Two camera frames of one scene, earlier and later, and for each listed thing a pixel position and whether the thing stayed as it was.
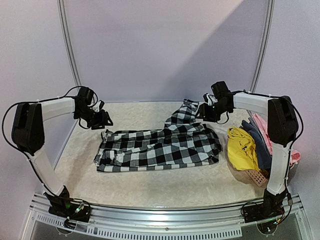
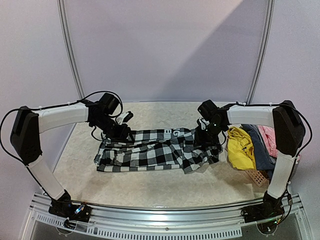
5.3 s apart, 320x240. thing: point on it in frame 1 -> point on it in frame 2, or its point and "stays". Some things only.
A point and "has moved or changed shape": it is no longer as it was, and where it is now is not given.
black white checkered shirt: (183, 141) has moved or changed shape
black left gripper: (102, 121) -> (122, 134)
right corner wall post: (265, 44) stays
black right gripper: (203, 112) -> (201, 139)
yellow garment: (241, 150) stays
